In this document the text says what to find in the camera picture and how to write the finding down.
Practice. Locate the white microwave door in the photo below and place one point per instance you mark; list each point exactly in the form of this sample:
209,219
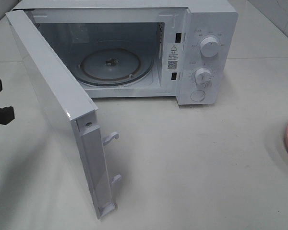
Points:
69,111

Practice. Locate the round door release button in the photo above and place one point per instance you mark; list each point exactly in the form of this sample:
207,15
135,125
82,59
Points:
197,96

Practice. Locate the white timer knob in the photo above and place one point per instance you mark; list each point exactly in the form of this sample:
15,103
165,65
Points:
202,76

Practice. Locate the glass microwave turntable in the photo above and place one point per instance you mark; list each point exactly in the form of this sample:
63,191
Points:
113,67

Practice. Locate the warning label sticker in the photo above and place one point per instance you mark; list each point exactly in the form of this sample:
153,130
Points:
173,56

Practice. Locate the white microwave oven body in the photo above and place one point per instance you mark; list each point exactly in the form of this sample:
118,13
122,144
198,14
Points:
77,28

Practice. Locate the upper white power knob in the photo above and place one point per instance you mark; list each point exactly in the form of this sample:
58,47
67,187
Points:
209,46

